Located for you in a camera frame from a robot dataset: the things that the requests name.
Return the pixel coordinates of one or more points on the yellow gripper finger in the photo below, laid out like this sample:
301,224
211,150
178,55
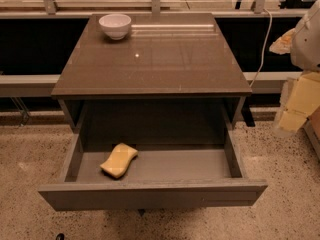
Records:
283,44
300,98

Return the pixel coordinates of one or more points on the yellow sponge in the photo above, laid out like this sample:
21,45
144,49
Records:
119,160

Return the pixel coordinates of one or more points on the grey cabinet with glossy top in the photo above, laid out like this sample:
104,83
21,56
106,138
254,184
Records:
167,82

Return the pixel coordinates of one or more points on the open grey top drawer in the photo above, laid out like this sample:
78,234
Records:
184,161

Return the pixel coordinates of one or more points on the white ceramic bowl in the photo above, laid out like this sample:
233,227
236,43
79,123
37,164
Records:
115,26

